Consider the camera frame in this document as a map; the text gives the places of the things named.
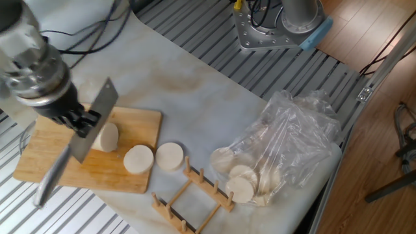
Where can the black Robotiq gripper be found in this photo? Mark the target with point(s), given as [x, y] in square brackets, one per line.
[61, 107]

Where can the steel cleaver knife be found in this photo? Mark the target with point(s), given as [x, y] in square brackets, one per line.
[97, 110]

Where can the large white radish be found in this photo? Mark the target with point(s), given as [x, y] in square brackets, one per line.
[109, 138]

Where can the white radish slice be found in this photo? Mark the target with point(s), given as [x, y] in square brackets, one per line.
[138, 160]
[269, 180]
[222, 161]
[240, 190]
[243, 172]
[169, 156]
[261, 200]

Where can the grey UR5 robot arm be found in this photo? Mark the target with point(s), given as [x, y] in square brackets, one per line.
[35, 74]

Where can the bamboo cutting board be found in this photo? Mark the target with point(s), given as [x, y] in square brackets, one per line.
[130, 123]

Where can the wooden peg rack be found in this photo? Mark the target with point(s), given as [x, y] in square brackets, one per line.
[208, 188]

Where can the small yellow object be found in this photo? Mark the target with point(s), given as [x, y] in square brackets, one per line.
[238, 4]

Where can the clear plastic bag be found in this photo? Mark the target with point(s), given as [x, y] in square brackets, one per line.
[292, 136]

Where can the black metal stand leg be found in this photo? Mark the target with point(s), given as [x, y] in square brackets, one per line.
[390, 187]

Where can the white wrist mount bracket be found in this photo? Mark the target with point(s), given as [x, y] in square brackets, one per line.
[19, 42]

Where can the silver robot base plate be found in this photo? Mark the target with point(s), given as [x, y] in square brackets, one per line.
[250, 32]

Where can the silver corner bracket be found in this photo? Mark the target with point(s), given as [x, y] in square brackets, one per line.
[364, 94]

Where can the aluminium frame beam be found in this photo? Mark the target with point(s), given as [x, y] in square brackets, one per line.
[390, 63]

